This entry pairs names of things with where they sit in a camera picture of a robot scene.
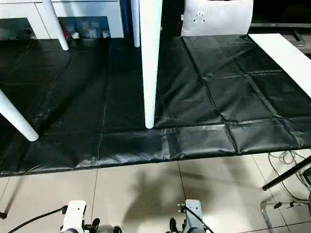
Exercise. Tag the white plastic table leg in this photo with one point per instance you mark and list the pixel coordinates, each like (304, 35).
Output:
(57, 24)
(150, 60)
(19, 116)
(136, 24)

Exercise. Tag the black work mat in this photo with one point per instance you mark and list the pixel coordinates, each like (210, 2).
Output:
(218, 97)

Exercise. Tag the small white cup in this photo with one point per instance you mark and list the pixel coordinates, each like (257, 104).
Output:
(106, 34)
(75, 35)

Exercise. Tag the small red bottle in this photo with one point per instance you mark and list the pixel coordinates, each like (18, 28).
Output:
(67, 34)

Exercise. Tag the tall white jar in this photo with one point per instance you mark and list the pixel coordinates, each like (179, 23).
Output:
(93, 28)

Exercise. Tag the white flat sheet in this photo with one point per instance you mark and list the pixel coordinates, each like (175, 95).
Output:
(279, 51)

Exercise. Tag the grey printed cushion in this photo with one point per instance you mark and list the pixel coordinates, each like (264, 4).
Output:
(218, 19)

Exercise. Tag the black tall furniture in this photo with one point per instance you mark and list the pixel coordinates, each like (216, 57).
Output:
(172, 14)

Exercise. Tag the white glass-door cabinet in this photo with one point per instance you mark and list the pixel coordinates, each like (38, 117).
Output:
(97, 7)

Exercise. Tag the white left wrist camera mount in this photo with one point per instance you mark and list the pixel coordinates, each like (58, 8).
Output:
(74, 213)

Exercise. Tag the grey metal stand frame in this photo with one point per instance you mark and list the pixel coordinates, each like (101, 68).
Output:
(266, 213)

